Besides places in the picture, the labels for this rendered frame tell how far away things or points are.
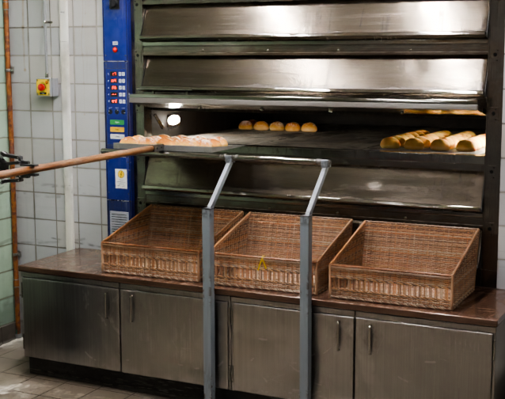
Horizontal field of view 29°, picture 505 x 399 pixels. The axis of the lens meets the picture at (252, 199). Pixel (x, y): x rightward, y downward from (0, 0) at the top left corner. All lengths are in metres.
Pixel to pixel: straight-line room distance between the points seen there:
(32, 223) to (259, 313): 1.80
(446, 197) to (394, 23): 0.83
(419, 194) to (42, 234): 2.23
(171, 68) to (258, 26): 0.55
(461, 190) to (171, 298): 1.43
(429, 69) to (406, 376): 1.39
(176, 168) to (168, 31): 0.71
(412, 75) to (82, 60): 1.84
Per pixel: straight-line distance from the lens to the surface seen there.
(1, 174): 3.83
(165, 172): 5.24
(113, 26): 5.33
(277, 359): 4.50
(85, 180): 5.52
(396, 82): 4.66
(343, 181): 4.80
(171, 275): 4.72
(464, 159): 4.60
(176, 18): 5.17
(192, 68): 5.13
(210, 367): 4.61
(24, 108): 5.74
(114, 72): 5.33
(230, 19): 5.01
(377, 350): 4.30
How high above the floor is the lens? 1.64
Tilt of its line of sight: 8 degrees down
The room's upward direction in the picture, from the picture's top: straight up
